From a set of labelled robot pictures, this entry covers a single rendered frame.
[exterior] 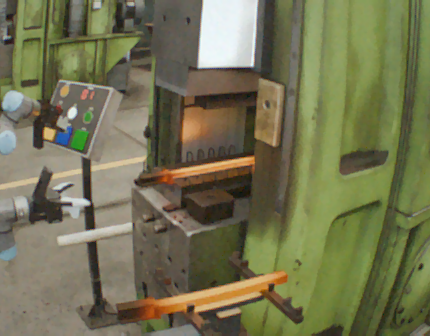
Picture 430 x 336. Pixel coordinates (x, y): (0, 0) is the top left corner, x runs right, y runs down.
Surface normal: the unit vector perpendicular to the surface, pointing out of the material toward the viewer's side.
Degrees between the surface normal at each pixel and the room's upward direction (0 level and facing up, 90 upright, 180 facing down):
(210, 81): 90
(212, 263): 90
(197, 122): 90
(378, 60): 89
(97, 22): 79
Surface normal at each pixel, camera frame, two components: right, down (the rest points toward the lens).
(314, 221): 0.56, 0.33
